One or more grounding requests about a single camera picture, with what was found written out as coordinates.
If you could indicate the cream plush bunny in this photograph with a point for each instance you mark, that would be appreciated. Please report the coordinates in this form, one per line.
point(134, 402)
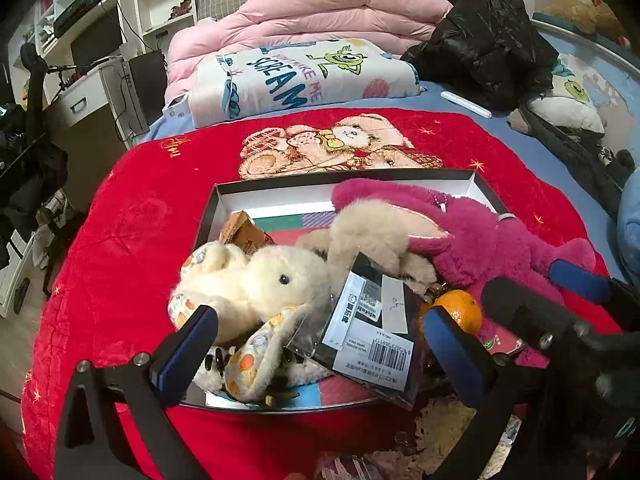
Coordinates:
point(270, 275)

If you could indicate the pink lace scrunchie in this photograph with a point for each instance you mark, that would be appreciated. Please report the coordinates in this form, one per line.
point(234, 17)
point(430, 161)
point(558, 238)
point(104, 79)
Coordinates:
point(345, 465)

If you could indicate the magenta plush toy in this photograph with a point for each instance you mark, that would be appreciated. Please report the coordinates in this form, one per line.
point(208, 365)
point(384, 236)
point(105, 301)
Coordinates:
point(475, 230)

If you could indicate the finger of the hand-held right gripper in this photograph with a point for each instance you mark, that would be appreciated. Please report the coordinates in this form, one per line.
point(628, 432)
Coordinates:
point(580, 280)
point(525, 310)

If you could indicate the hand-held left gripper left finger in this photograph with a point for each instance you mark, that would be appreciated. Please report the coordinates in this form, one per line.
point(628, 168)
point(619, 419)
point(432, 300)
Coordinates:
point(192, 345)

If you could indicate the white stick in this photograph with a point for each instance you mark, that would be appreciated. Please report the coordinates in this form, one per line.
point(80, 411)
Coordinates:
point(465, 104)

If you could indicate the black monitor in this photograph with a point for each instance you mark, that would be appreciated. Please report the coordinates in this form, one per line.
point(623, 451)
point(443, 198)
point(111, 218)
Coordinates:
point(97, 40)

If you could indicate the pink quilt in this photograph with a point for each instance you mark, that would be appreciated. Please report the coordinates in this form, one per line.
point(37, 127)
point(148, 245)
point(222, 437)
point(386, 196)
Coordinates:
point(325, 5)

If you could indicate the blue fleece garment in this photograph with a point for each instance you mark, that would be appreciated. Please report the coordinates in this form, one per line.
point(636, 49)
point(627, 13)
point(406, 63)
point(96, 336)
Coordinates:
point(631, 210)

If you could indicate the black packet with white labels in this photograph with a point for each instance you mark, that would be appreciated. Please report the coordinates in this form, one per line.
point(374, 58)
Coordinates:
point(360, 310)

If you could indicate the orange tangerine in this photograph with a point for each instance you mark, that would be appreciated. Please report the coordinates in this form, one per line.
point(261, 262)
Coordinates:
point(462, 310)

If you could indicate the beige plush toy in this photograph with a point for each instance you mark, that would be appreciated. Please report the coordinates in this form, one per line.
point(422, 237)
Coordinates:
point(360, 225)

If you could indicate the black printer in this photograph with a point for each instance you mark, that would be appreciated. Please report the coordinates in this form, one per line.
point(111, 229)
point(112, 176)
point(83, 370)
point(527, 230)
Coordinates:
point(85, 2)

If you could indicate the black computer tower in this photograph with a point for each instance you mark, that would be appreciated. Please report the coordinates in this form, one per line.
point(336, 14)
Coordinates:
point(147, 85)

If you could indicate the cream lace scrunchie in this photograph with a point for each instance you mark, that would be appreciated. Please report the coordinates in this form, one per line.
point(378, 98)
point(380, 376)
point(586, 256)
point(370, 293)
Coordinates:
point(440, 425)

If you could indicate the small white device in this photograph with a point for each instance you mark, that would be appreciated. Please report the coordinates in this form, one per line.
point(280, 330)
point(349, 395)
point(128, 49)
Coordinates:
point(175, 107)

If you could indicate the gold snack packet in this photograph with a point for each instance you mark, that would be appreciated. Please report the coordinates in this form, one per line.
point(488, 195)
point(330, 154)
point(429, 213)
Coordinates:
point(245, 235)

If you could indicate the brown plush toy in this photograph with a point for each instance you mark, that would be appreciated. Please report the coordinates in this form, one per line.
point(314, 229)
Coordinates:
point(580, 10)

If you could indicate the dark clothes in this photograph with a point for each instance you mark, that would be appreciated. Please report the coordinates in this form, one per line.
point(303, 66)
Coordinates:
point(565, 150)

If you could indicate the white desk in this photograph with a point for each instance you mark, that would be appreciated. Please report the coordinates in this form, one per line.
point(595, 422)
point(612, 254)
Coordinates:
point(85, 95)

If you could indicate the black office chair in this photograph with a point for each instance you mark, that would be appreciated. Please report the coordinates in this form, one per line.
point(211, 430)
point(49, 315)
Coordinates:
point(32, 90)

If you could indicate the black puffer jacket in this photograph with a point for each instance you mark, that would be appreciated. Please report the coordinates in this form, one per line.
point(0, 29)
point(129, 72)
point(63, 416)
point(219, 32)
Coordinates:
point(485, 40)

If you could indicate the white cartoon printed blanket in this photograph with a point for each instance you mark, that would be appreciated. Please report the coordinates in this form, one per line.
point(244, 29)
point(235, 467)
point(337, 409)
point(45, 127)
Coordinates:
point(280, 85)

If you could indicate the blue bedsheet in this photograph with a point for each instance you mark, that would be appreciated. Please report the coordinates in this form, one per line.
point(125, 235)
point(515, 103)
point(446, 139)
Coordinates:
point(430, 102)

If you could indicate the cartoon printed pillow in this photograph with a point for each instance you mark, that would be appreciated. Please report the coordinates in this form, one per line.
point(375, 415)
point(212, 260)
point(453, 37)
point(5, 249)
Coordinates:
point(570, 105)

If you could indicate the shallow black box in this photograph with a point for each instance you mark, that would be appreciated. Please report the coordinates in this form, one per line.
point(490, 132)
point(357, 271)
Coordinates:
point(275, 199)

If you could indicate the red bear printed blanket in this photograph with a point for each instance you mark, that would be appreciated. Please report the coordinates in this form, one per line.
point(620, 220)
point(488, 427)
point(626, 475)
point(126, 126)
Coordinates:
point(125, 240)

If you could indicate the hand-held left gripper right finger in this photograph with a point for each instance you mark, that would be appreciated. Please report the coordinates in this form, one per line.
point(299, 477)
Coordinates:
point(450, 355)

